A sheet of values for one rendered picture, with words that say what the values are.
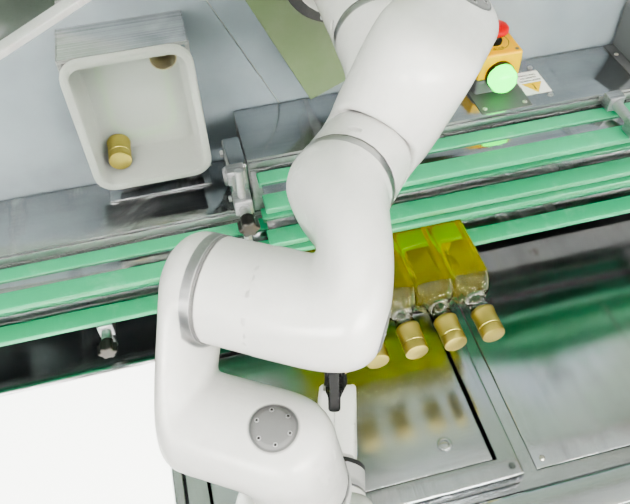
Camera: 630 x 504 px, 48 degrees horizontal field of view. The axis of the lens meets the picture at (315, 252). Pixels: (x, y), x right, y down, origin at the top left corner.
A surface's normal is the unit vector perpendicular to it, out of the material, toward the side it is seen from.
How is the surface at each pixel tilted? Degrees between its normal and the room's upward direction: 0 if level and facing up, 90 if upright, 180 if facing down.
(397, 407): 90
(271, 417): 93
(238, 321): 46
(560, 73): 90
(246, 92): 0
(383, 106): 41
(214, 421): 77
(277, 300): 65
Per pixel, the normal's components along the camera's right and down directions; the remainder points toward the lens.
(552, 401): -0.04, -0.67
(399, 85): -0.40, 0.48
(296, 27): 0.22, 0.74
